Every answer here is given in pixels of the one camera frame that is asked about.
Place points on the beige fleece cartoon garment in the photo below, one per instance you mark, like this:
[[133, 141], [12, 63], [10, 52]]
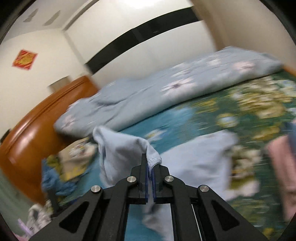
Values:
[[73, 160]]

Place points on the orange wooden headboard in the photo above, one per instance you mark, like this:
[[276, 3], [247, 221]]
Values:
[[34, 138]]

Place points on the white wardrobe with black stripe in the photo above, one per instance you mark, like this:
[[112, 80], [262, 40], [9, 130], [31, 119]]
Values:
[[133, 39]]

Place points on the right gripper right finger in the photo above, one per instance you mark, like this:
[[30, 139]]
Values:
[[199, 213]]

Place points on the blue floral plush blanket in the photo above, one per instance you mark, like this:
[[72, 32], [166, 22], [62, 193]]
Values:
[[205, 129]]

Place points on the red square wall decoration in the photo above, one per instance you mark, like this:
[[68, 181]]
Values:
[[25, 59]]

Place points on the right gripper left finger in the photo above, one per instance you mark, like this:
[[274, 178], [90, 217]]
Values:
[[100, 214]]

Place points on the pink folded fleece garment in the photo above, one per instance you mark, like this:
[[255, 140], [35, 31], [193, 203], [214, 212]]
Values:
[[283, 162]]

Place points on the dark blue folded garment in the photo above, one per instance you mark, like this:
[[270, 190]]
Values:
[[290, 131]]

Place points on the grey-blue floral quilt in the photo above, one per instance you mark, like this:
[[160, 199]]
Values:
[[125, 102]]

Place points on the light blue printed t-shirt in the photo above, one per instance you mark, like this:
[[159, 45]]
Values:
[[202, 160]]

